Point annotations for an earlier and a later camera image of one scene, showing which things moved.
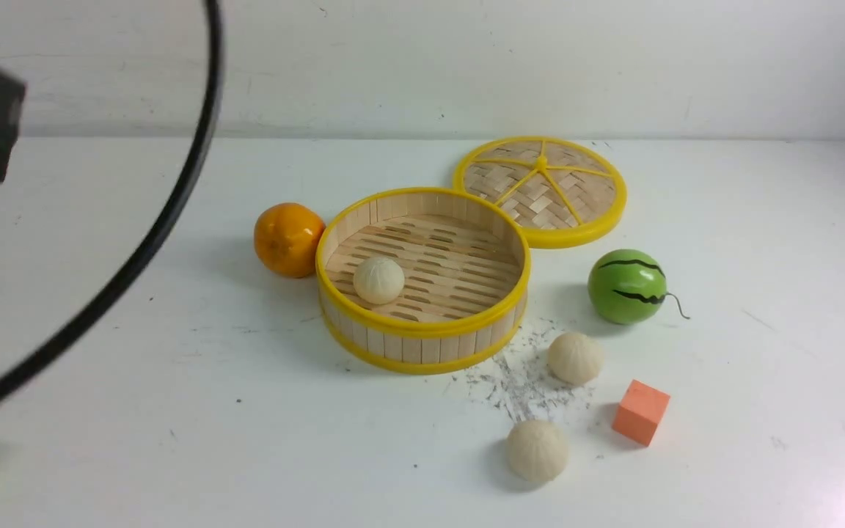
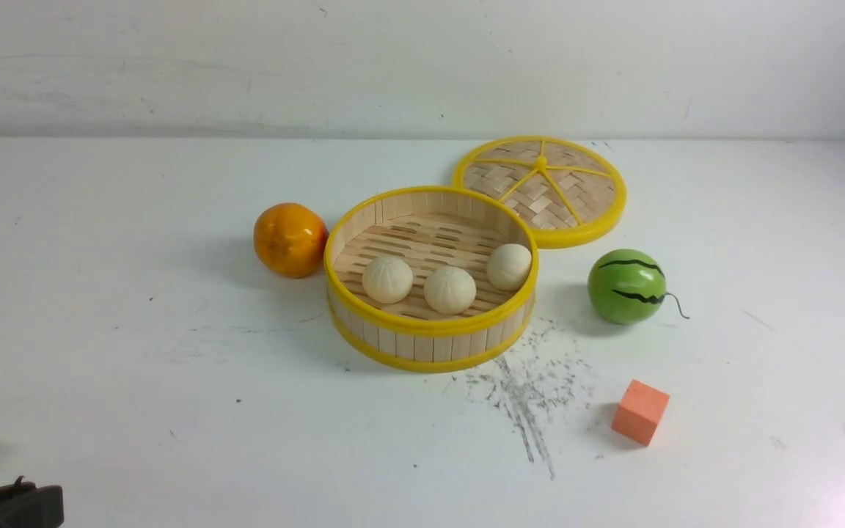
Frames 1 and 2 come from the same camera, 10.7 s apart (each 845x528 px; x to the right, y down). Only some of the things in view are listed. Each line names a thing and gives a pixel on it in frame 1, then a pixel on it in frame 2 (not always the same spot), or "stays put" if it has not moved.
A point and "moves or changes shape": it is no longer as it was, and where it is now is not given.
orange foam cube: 639,411 stays put
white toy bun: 538,450 -> 450,290
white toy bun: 378,280 moves or changes shape
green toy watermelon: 627,287 stays put
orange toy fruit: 286,237 stays put
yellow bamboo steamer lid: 558,191 stays put
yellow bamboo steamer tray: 466,259 stays put
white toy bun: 574,358 -> 508,266
